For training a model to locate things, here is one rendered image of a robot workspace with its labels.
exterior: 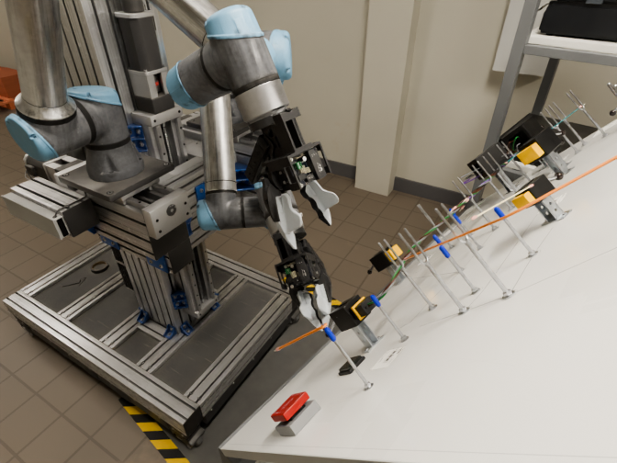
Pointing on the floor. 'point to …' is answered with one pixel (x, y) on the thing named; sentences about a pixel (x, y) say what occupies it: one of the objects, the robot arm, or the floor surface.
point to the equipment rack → (522, 44)
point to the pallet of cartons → (8, 87)
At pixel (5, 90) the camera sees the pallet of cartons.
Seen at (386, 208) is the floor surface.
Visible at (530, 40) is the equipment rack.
